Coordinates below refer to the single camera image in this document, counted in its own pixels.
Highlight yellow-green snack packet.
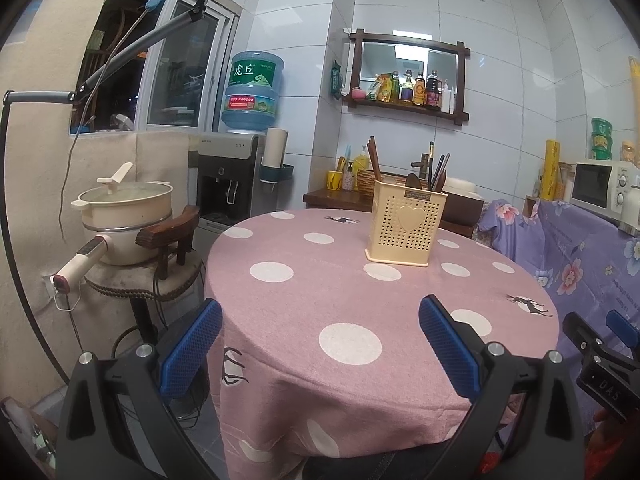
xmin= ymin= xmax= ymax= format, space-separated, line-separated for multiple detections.
xmin=370 ymin=74 xmax=393 ymax=103

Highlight blue water jug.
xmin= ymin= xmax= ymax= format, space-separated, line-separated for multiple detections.
xmin=221 ymin=51 xmax=285 ymax=134

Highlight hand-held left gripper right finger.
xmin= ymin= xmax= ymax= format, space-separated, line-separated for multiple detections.
xmin=415 ymin=295 xmax=586 ymax=480

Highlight white sliding window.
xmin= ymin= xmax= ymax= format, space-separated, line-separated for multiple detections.
xmin=140 ymin=0 xmax=240 ymax=131

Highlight pink polka-dot tablecloth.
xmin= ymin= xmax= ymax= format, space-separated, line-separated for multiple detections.
xmin=205 ymin=208 xmax=561 ymax=471

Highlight cream perforated utensil holder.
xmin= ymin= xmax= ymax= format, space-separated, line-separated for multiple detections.
xmin=365 ymin=180 xmax=446 ymax=267

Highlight wooden counter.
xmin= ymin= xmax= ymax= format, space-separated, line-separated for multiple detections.
xmin=303 ymin=187 xmax=476 ymax=239

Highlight white paper cup tube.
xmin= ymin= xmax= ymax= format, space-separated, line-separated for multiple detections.
xmin=262 ymin=127 xmax=289 ymax=168

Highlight wicker basket basin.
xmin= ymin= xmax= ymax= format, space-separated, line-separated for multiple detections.
xmin=356 ymin=169 xmax=416 ymax=196

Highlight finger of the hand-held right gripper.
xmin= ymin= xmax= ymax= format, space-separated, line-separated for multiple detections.
xmin=562 ymin=312 xmax=614 ymax=367
xmin=606 ymin=310 xmax=640 ymax=350

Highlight wooden framed mirror shelf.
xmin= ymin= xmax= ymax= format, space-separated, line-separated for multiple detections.
xmin=341 ymin=28 xmax=472 ymax=126

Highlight purple floral cloth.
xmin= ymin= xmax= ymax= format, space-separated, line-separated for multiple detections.
xmin=475 ymin=197 xmax=640 ymax=411

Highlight dark soy sauce bottle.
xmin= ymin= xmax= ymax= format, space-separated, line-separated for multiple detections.
xmin=426 ymin=71 xmax=442 ymax=110

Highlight white microwave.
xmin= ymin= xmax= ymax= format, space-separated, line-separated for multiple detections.
xmin=570 ymin=160 xmax=634 ymax=217

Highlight charging cable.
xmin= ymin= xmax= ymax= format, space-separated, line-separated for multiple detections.
xmin=57 ymin=0 xmax=173 ymax=243

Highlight dark blue cup holder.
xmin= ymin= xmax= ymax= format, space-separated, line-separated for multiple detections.
xmin=260 ymin=162 xmax=295 ymax=184

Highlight yellow wrapped roll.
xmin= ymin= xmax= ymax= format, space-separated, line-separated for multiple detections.
xmin=540 ymin=140 xmax=560 ymax=200

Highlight yellow soap dispenser bottle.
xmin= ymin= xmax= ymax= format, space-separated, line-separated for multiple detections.
xmin=354 ymin=151 xmax=371 ymax=192

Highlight water dispenser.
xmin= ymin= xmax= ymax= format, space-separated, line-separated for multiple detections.
xmin=189 ymin=132 xmax=268 ymax=226

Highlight cream electric cooking pot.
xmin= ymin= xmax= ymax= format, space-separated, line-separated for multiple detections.
xmin=52 ymin=162 xmax=174 ymax=295

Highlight wooden chair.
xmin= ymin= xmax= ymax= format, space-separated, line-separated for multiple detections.
xmin=82 ymin=205 xmax=207 ymax=351

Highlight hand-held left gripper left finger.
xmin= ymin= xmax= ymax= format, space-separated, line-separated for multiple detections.
xmin=55 ymin=298 xmax=226 ymax=480

